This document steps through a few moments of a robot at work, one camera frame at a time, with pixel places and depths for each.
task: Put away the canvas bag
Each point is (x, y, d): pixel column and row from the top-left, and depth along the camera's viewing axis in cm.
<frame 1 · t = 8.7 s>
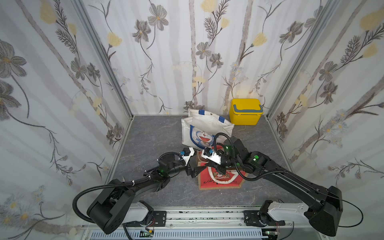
left hand: (202, 158, 77), fingers open
right hand: (209, 162, 71), fingers closed
red Christmas jute bag: (211, 178, 76), point 13 cm above the table
white Doraemon canvas bag: (198, 129, 87), point 21 cm above the table
yellow lunch box: (245, 111, 107), point 15 cm above the table

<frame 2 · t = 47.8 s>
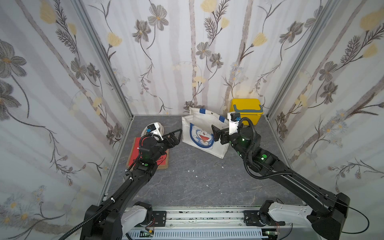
left hand: (178, 131, 75), fingers open
right hand: (226, 123, 66), fingers open
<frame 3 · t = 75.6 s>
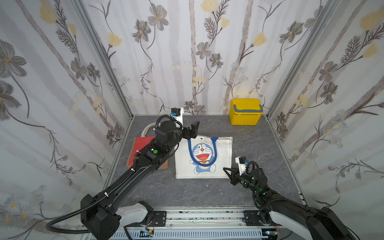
left hand: (191, 119, 69), fingers open
right hand: (226, 168, 80), fingers closed
white Doraemon canvas bag: (204, 157, 84), point 14 cm above the table
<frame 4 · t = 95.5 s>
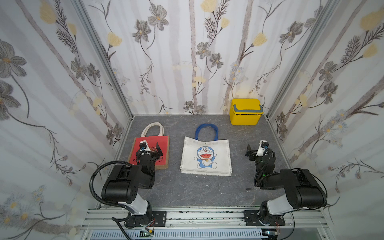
left hand: (150, 143, 90), fingers open
right hand: (259, 144, 88), fingers open
white Doraemon canvas bag: (206, 157, 97), point 2 cm above the table
